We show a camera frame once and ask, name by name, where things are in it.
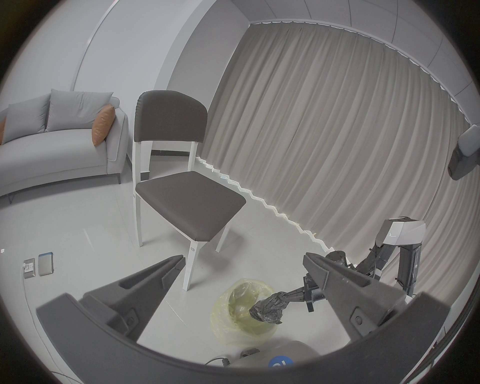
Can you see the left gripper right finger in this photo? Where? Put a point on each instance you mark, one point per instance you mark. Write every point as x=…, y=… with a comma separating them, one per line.
x=360, y=300

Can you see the beige curtain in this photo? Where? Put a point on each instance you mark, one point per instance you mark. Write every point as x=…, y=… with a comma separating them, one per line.
x=337, y=131

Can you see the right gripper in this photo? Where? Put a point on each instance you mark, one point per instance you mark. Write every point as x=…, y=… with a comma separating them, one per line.
x=312, y=290

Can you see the black plastic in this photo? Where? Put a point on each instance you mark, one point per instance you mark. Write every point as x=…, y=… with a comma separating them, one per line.
x=268, y=309

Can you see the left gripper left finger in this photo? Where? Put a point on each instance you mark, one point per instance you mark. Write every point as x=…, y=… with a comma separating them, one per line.
x=123, y=300

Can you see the light grey sofa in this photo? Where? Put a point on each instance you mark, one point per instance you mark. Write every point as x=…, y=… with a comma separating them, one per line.
x=52, y=157

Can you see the orange cushion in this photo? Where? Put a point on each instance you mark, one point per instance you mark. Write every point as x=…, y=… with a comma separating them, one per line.
x=103, y=125
x=2, y=133

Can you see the grey cushion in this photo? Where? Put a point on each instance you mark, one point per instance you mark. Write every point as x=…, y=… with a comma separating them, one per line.
x=75, y=110
x=24, y=122

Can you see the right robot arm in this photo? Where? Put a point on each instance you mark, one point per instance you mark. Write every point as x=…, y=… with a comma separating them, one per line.
x=403, y=230

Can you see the white chair with grey seat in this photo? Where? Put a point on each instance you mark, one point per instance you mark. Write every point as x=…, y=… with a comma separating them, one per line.
x=187, y=202

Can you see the yellow plastic bag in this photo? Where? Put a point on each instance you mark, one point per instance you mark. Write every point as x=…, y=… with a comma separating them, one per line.
x=221, y=318

